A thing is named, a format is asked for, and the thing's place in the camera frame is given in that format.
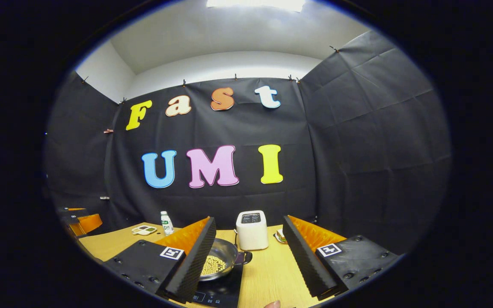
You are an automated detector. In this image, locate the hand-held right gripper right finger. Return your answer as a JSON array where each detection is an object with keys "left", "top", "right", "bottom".
[{"left": 282, "top": 215, "right": 401, "bottom": 301}]

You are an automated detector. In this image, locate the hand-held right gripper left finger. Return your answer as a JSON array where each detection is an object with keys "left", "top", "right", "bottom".
[{"left": 101, "top": 216, "right": 217, "bottom": 304}]

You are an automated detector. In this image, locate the pile of yellow soybeans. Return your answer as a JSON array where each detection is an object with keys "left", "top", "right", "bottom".
[{"left": 201, "top": 255, "right": 226, "bottom": 275}]

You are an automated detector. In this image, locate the stainless steel pot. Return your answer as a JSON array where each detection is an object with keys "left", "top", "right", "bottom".
[{"left": 199, "top": 238, "right": 253, "bottom": 281}]

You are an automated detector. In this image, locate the black induction cooktop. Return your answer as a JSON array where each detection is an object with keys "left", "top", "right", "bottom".
[{"left": 189, "top": 252, "right": 247, "bottom": 308}]

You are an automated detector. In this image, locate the white drink bottle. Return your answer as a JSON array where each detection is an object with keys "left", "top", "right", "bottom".
[{"left": 160, "top": 211, "right": 174, "bottom": 236}]

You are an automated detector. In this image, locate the white toaster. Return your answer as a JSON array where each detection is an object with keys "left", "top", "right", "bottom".
[{"left": 235, "top": 210, "right": 269, "bottom": 251}]

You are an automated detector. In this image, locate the black backdrop cloth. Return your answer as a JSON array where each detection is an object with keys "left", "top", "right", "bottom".
[{"left": 43, "top": 30, "right": 451, "bottom": 257}]

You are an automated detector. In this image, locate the long ceiling light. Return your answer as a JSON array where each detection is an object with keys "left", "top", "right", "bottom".
[{"left": 206, "top": 0, "right": 307, "bottom": 12}]

